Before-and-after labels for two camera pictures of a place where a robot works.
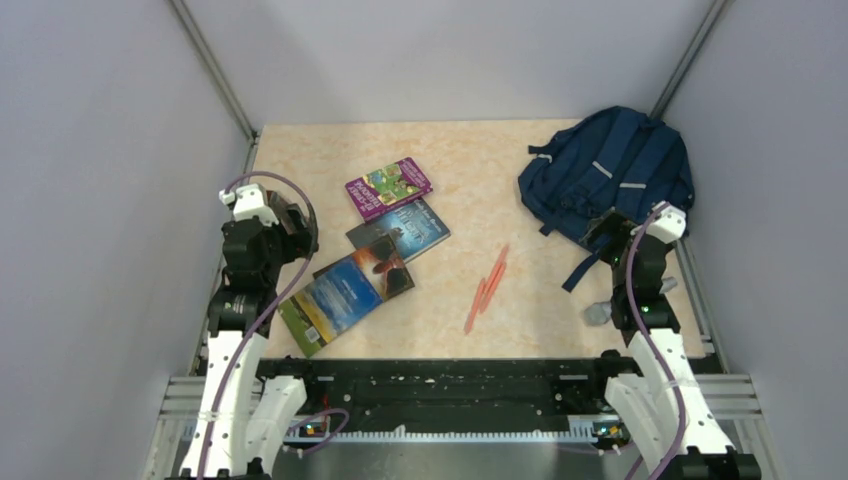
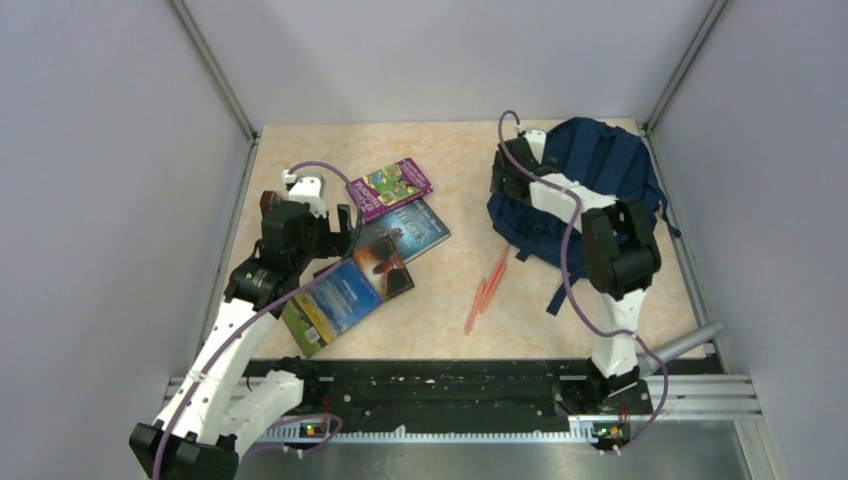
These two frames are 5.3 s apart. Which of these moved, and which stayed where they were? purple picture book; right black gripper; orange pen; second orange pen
Moved: right black gripper
Stayed: orange pen; second orange pen; purple picture book
